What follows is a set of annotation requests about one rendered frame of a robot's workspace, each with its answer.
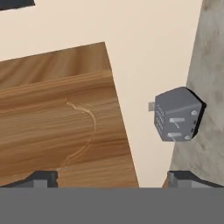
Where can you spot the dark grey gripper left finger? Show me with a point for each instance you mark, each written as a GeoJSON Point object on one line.
{"type": "Point", "coordinates": [43, 178]}

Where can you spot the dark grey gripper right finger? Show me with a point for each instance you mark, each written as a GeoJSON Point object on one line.
{"type": "Point", "coordinates": [182, 178]}

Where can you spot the grey toaster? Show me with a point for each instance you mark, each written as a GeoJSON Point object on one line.
{"type": "Point", "coordinates": [178, 116]}

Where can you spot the black flat panel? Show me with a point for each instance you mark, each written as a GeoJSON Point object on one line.
{"type": "Point", "coordinates": [14, 3]}

